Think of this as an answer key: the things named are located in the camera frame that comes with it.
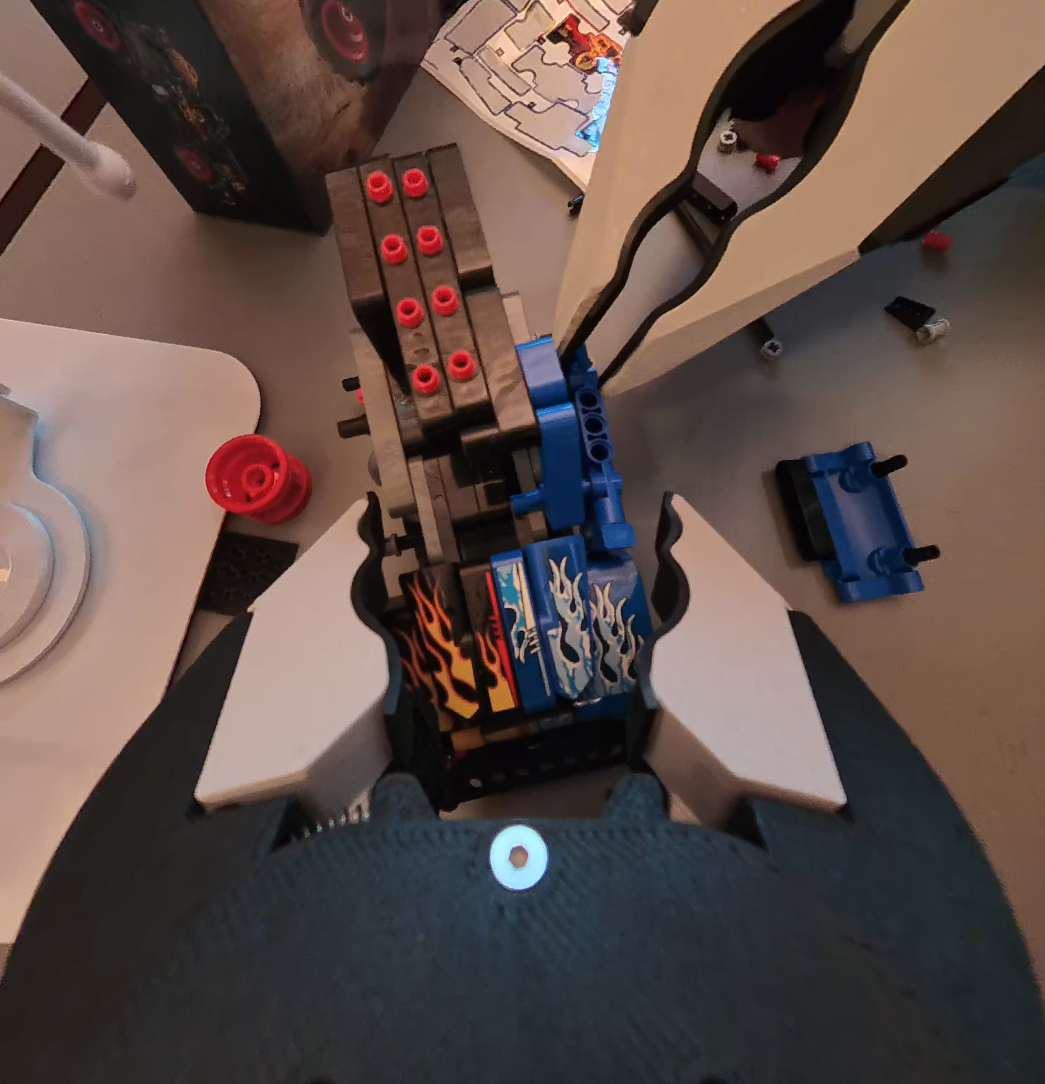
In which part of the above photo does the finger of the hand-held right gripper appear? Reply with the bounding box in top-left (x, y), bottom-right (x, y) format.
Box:
top-left (601, 0), bottom-right (908, 396)
top-left (553, 0), bottom-right (820, 357)

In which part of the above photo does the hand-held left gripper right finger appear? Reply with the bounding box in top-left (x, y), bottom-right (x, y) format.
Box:
top-left (631, 493), bottom-right (847, 821)

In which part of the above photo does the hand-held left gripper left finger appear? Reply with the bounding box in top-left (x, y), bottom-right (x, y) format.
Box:
top-left (194, 495), bottom-right (403, 811)

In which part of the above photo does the sticker sheet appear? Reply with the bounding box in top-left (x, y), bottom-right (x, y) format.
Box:
top-left (421, 0), bottom-right (637, 189)

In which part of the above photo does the blue panel piece with pins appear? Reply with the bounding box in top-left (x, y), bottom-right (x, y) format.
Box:
top-left (776, 440), bottom-right (942, 604)

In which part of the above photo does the black blue toy brick truck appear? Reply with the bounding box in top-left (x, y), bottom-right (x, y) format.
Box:
top-left (326, 144), bottom-right (659, 806)

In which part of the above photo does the black axle rod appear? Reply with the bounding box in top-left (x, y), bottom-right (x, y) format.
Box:
top-left (675, 207), bottom-right (781, 352)

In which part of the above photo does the black flat brick plate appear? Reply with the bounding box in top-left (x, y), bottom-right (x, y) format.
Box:
top-left (199, 534), bottom-right (300, 615)

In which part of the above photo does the white metal stand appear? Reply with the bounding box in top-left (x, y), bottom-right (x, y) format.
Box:
top-left (0, 317), bottom-right (263, 945)

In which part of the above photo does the red wheel rim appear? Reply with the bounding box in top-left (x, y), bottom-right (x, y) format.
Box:
top-left (204, 434), bottom-right (313, 524)

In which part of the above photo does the dark printed toy box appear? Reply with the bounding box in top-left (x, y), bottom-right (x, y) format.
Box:
top-left (31, 0), bottom-right (466, 237)

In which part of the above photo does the white cable with plug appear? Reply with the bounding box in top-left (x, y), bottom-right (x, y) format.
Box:
top-left (0, 61), bottom-right (138, 200)

